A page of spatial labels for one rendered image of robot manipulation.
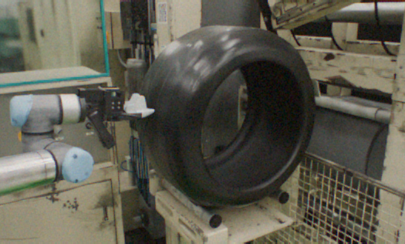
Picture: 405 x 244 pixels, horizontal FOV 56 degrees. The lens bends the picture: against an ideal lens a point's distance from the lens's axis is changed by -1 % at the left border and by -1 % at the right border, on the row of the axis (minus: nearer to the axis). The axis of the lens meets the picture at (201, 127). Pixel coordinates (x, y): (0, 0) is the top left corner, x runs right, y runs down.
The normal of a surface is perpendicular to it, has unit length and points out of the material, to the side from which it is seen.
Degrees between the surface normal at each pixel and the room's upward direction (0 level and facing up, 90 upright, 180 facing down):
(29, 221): 90
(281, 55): 80
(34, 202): 90
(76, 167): 90
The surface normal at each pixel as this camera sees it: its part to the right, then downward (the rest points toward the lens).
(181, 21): 0.52, 0.25
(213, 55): 0.00, -0.36
